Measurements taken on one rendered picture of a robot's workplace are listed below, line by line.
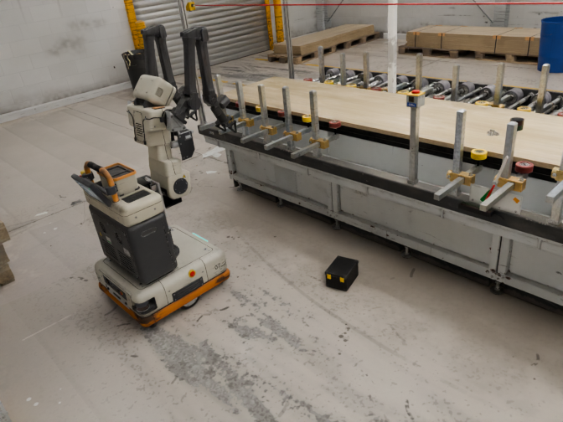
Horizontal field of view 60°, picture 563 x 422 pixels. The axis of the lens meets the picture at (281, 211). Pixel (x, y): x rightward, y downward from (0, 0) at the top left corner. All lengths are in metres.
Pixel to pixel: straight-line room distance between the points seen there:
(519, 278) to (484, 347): 0.49
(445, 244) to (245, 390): 1.54
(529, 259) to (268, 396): 1.61
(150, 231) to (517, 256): 2.09
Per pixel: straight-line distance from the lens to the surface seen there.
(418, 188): 2.81
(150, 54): 3.18
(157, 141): 2.94
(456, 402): 2.57
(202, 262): 3.10
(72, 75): 9.20
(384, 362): 2.70
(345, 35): 10.74
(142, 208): 2.77
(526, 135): 3.05
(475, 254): 3.17
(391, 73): 3.93
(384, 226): 3.48
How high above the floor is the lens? 1.94
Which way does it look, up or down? 28 degrees down
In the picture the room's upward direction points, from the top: 7 degrees counter-clockwise
